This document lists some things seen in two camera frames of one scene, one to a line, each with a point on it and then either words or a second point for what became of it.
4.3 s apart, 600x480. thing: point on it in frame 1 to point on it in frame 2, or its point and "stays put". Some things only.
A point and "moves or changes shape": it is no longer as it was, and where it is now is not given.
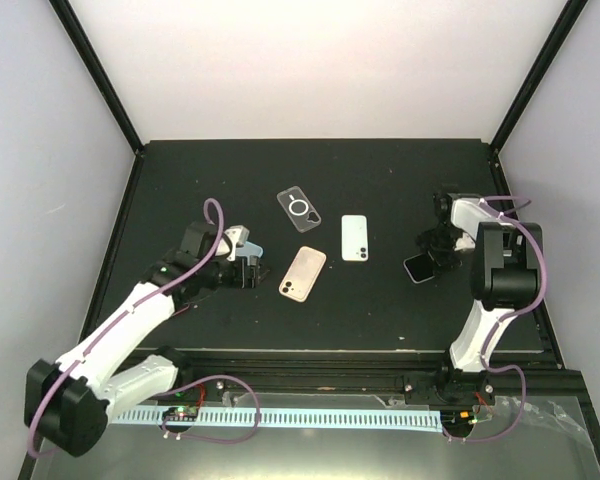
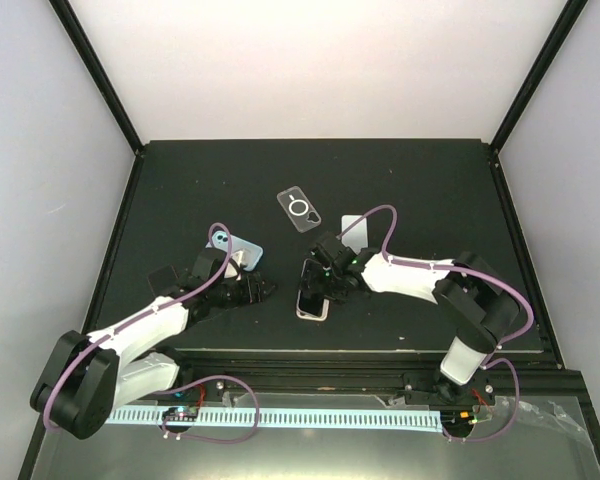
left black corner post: [68, 17] stays put
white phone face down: [354, 238] stays put
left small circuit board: [181, 413] stays put
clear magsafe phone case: [299, 209] stays put
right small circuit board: [457, 420] stays put
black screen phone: [419, 267] moves or changes shape
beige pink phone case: [302, 274] to [325, 306]
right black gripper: [452, 260] to [338, 297]
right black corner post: [557, 37] stays put
